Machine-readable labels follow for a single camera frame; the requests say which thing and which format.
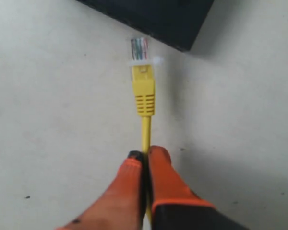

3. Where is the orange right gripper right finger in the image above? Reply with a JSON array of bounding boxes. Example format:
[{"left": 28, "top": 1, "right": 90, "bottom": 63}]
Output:
[{"left": 148, "top": 146, "right": 245, "bottom": 230}]

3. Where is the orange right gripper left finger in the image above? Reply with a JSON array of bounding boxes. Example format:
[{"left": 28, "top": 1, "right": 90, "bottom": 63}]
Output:
[{"left": 59, "top": 150, "right": 144, "bottom": 230}]

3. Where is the yellow ethernet cable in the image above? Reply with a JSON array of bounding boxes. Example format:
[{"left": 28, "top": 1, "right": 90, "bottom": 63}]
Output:
[{"left": 127, "top": 37, "right": 165, "bottom": 228}]

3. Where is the black network switch box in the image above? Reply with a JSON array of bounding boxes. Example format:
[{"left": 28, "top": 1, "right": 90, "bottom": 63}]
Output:
[{"left": 81, "top": 0, "right": 214, "bottom": 52}]

